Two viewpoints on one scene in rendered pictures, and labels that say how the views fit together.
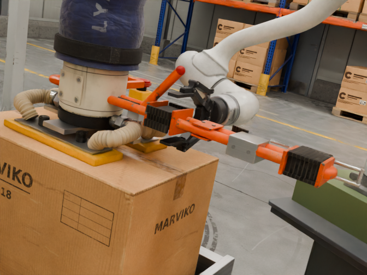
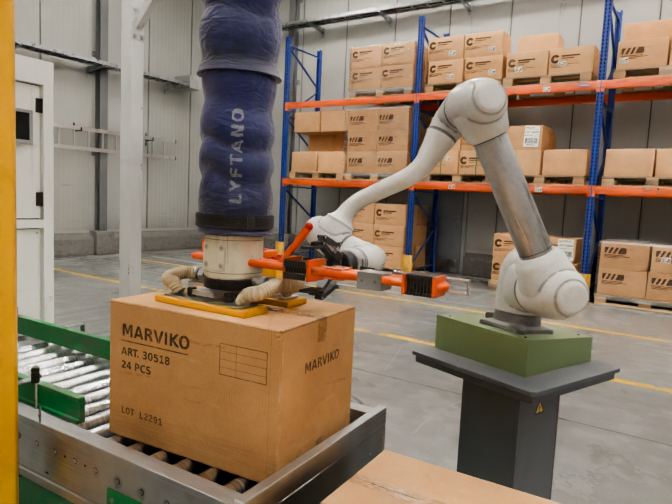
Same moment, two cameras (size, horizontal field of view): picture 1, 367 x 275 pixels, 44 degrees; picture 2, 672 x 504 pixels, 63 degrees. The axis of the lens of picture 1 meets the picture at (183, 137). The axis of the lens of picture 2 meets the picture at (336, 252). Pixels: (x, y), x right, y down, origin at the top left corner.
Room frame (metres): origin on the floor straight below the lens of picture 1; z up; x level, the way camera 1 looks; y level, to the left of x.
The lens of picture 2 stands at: (-0.43, -0.03, 1.27)
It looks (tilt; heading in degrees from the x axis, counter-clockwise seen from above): 6 degrees down; 359
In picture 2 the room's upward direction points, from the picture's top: 3 degrees clockwise
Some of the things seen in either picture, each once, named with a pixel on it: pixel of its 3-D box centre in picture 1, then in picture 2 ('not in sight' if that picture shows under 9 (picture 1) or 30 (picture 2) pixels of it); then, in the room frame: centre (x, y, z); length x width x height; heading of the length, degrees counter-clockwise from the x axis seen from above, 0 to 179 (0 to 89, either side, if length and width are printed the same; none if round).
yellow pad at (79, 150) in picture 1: (61, 132); (209, 298); (1.11, 0.31, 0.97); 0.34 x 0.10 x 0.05; 59
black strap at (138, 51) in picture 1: (99, 48); (235, 220); (1.20, 0.26, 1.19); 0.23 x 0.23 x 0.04
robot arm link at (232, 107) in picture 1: (220, 110); (350, 262); (1.26, -0.09, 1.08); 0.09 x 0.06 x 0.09; 58
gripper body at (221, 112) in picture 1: (206, 112); (337, 264); (1.19, -0.05, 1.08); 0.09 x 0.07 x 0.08; 148
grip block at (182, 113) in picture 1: (168, 117); (303, 268); (1.06, 0.04, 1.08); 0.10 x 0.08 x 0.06; 149
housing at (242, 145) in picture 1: (247, 147); (374, 280); (0.95, -0.14, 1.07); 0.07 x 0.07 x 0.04; 59
